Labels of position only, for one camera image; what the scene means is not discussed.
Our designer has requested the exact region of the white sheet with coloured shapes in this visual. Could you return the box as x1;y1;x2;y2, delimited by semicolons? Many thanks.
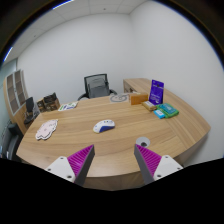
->
57;101;79;112

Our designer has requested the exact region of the black mesh office chair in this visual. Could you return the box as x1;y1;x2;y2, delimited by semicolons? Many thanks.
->
77;73;118;101

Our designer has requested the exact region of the wooden shelf cabinet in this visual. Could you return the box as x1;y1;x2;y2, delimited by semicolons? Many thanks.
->
3;69;31;134

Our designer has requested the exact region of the pink pig-shaped mouse pad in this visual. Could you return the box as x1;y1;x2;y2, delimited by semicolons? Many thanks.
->
35;118;59;141

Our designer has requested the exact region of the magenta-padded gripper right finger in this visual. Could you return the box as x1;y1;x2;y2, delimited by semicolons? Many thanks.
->
133;143;184;186

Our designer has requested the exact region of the large dark brown carton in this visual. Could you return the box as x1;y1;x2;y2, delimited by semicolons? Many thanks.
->
42;92;61;112

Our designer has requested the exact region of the ceiling light strip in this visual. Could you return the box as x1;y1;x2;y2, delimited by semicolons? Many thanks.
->
3;46;14;63

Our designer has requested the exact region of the green plastic box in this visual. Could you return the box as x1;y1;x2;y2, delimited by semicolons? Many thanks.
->
157;102;180;119

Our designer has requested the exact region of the white and blue computer mouse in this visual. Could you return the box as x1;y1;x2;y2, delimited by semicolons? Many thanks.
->
92;119;116;134

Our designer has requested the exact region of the purple card package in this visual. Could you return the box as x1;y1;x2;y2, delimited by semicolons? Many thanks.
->
148;79;165;106

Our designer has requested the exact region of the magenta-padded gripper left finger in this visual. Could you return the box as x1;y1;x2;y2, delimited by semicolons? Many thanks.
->
44;143;96;188

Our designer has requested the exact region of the orange-brown cardboard box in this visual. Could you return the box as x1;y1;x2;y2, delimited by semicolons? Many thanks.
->
130;93;149;106

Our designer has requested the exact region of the grey round-print mouse pad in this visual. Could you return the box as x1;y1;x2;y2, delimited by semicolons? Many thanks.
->
109;93;130;104

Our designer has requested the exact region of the wooden side desk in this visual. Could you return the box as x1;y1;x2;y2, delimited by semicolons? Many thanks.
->
122;77;153;95

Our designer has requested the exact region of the black visitor chair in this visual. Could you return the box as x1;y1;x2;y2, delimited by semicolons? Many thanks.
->
23;96;41;126

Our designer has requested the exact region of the small light blue box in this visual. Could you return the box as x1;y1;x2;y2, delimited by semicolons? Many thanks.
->
153;108;167;120

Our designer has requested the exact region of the small dark brown carton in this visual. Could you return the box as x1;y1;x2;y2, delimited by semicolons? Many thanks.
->
36;98;46;113

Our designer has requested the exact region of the black sofa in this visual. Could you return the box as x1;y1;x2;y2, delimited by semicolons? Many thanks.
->
0;121;23;161

